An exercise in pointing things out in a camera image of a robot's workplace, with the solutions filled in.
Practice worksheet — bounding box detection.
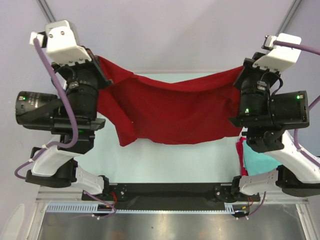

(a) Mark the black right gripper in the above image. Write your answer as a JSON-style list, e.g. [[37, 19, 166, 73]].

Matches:
[[232, 52, 284, 125]]

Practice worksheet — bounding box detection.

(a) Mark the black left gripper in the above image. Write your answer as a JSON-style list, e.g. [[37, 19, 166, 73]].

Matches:
[[48, 46, 111, 131]]

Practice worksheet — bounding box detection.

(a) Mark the red t shirt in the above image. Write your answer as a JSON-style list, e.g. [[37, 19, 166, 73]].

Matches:
[[97, 57, 242, 147]]

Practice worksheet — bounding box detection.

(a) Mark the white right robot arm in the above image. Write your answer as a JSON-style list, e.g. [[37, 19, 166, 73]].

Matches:
[[229, 57, 320, 201]]

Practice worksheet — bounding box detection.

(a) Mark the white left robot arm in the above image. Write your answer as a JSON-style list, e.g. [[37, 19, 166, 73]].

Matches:
[[15, 53, 113, 200]]

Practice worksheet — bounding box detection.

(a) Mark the light blue folded t shirt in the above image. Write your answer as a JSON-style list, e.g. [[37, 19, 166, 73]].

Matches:
[[242, 142, 281, 176]]

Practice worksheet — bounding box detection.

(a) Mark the pink folded t shirt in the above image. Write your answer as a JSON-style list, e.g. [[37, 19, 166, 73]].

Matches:
[[235, 136, 249, 176]]

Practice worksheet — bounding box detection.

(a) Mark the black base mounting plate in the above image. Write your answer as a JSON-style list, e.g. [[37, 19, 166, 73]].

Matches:
[[96, 183, 261, 210]]

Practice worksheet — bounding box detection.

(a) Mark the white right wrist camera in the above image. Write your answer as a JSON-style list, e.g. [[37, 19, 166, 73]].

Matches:
[[252, 33, 302, 73]]

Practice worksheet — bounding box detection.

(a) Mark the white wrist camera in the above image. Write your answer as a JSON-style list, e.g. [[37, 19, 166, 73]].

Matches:
[[252, 33, 302, 73], [29, 19, 93, 66]]

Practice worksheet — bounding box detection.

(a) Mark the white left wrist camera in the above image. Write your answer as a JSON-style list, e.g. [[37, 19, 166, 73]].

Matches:
[[29, 19, 93, 66]]

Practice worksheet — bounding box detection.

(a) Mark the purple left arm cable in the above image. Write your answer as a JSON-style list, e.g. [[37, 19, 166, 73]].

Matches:
[[14, 37, 118, 221]]

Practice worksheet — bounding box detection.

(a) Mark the white slotted cable duct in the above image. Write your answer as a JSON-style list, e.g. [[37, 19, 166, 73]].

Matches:
[[46, 202, 246, 214]]

